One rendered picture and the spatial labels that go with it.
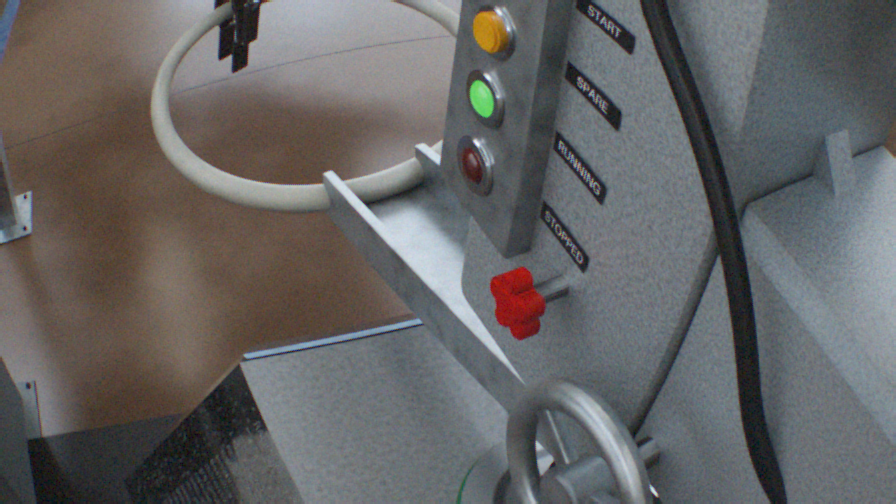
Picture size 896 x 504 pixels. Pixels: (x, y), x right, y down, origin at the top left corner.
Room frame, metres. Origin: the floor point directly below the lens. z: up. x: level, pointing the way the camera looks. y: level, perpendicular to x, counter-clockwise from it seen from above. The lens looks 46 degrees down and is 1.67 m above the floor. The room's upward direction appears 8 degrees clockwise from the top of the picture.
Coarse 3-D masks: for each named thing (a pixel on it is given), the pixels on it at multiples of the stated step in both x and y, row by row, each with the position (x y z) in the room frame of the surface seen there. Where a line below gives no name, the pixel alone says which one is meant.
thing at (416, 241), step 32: (352, 192) 0.73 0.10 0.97; (416, 192) 0.79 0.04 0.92; (448, 192) 0.77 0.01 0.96; (352, 224) 0.70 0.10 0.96; (384, 224) 0.73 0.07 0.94; (416, 224) 0.73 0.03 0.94; (448, 224) 0.73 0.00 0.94; (384, 256) 0.64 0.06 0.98; (416, 256) 0.68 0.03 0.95; (448, 256) 0.68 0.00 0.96; (416, 288) 0.59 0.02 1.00; (448, 288) 0.63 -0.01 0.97; (448, 320) 0.55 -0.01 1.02; (480, 352) 0.51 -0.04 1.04; (480, 384) 0.50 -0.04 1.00; (512, 384) 0.46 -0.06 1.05; (544, 448) 0.41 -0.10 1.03
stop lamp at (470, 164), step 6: (468, 150) 0.43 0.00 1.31; (462, 156) 0.43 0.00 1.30; (468, 156) 0.43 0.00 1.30; (474, 156) 0.42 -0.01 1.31; (462, 162) 0.43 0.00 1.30; (468, 162) 0.42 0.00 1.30; (474, 162) 0.42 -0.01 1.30; (462, 168) 0.43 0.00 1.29; (468, 168) 0.42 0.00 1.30; (474, 168) 0.42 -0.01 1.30; (480, 168) 0.42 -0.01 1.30; (468, 174) 0.42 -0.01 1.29; (474, 174) 0.42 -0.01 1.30; (480, 174) 0.42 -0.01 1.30; (474, 180) 0.42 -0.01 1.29; (480, 180) 0.42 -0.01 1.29
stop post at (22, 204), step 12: (0, 132) 1.51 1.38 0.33; (0, 144) 1.48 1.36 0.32; (0, 156) 1.45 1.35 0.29; (0, 168) 1.44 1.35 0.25; (0, 180) 1.44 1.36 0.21; (0, 192) 1.43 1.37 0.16; (12, 192) 1.49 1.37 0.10; (0, 204) 1.42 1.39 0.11; (12, 204) 1.45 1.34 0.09; (24, 204) 1.53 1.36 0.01; (0, 216) 1.42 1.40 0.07; (12, 216) 1.44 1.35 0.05; (24, 216) 1.48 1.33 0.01; (0, 228) 1.41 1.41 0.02; (12, 228) 1.43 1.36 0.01; (24, 228) 1.43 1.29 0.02; (0, 240) 1.37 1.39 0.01; (12, 240) 1.38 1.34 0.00
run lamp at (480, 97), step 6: (474, 84) 0.43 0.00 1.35; (480, 84) 0.43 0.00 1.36; (474, 90) 0.43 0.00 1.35; (480, 90) 0.42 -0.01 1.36; (486, 90) 0.42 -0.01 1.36; (474, 96) 0.43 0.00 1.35; (480, 96) 0.42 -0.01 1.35; (486, 96) 0.42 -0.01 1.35; (474, 102) 0.42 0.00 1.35; (480, 102) 0.42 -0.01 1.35; (486, 102) 0.42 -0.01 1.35; (480, 108) 0.42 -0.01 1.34; (486, 108) 0.42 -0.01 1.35; (480, 114) 0.42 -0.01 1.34; (486, 114) 0.42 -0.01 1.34
